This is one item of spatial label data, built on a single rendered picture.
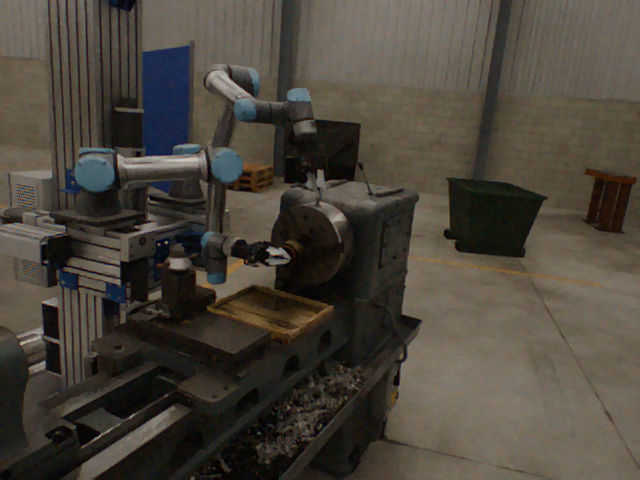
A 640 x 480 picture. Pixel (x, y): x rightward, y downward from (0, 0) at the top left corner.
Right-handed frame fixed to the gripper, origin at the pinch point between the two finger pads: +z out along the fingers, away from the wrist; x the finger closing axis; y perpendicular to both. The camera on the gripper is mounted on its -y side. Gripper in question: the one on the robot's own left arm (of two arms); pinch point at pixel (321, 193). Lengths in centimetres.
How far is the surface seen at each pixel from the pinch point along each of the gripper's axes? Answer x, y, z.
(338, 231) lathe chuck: -1.8, -10.3, 15.0
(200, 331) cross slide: -17, 52, 30
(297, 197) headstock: -26.1, -26.1, -0.3
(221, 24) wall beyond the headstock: -659, -854, -460
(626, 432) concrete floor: 78, -149, 164
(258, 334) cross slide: -4, 44, 35
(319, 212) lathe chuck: -7.5, -9.4, 6.8
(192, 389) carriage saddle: -9, 66, 40
